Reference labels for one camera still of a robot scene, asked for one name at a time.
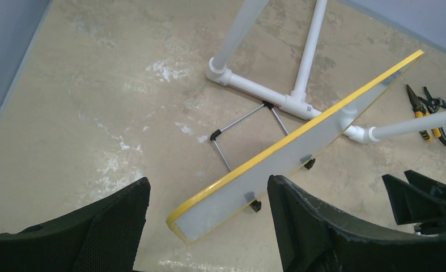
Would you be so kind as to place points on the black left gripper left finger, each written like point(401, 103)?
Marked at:
point(102, 236)

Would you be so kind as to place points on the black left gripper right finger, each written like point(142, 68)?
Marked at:
point(313, 235)

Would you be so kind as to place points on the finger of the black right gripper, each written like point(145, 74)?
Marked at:
point(428, 185)
point(411, 205)

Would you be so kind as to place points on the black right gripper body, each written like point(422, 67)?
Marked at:
point(432, 227)

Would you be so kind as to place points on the yellow framed whiteboard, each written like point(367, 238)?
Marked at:
point(220, 201)

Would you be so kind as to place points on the yellow handled needle-nose pliers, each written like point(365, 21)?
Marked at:
point(418, 110)

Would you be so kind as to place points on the white PVC pipe frame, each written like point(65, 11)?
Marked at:
point(353, 47)

